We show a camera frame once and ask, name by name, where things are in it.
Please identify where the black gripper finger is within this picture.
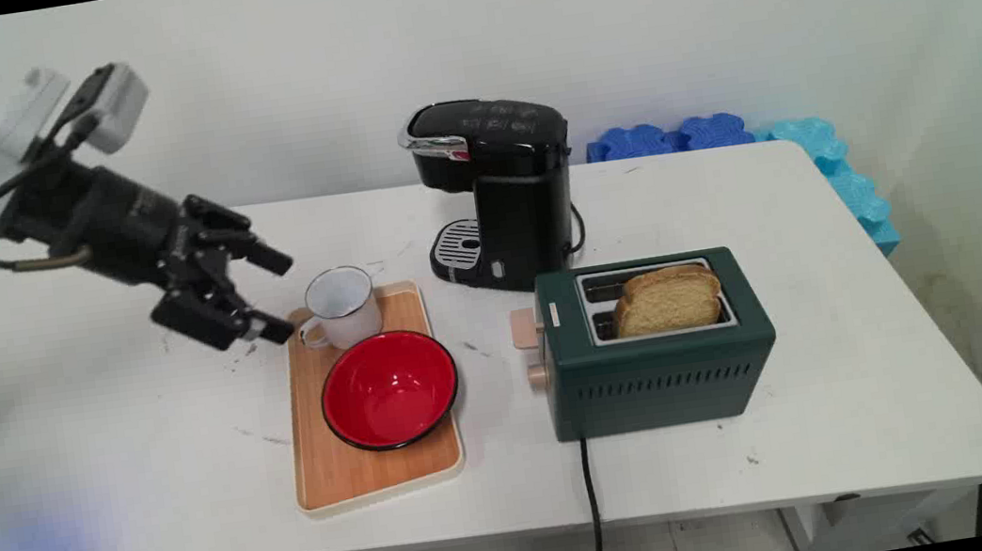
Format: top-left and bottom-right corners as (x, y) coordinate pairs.
(144, 245), (298, 362)
(182, 182), (295, 289)

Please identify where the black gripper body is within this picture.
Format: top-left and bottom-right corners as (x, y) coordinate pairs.
(0, 142), (213, 308)

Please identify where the beige toaster lever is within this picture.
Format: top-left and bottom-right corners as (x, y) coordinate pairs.
(509, 305), (548, 351)

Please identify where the white enamel mug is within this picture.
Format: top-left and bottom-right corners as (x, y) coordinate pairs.
(290, 261), (387, 355)

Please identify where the red enamel bowl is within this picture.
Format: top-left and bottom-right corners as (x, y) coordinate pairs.
(313, 323), (467, 459)

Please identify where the wooden serving tray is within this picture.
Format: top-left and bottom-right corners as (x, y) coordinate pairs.
(269, 275), (472, 522)

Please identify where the black coffee machine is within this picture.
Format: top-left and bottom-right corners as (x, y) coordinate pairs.
(393, 86), (591, 307)

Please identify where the blue foam puzzle mat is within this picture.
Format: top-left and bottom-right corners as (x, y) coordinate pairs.
(583, 118), (687, 166)
(674, 108), (757, 154)

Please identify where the toast bread slice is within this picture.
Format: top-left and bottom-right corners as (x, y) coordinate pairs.
(608, 260), (728, 340)

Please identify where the green two-slot toaster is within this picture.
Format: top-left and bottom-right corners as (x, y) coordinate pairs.
(531, 241), (787, 446)

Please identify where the cyan foam puzzle mat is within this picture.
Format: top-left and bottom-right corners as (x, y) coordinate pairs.
(751, 106), (904, 273)

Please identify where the grey table leg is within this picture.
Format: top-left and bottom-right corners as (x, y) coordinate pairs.
(775, 503), (819, 551)

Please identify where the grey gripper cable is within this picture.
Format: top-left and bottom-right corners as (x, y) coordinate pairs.
(0, 209), (94, 277)

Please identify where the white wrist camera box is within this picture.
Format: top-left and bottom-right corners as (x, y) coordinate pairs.
(61, 58), (157, 161)

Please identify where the black coffee machine cable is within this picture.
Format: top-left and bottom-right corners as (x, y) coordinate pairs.
(564, 202), (591, 257)

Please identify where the black toaster power cable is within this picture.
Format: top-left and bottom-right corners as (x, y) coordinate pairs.
(576, 436), (607, 551)

